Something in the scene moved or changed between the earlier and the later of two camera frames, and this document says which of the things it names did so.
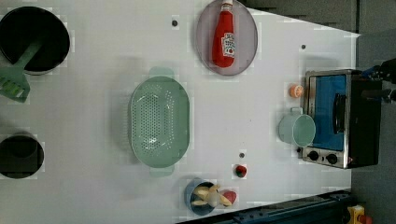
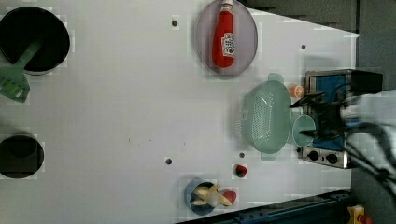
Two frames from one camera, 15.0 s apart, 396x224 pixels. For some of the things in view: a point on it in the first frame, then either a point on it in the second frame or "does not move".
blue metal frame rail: [328, 208] does not move
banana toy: [212, 197] does not move
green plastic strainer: [160, 122] → [263, 118]
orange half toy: [296, 91] does not move
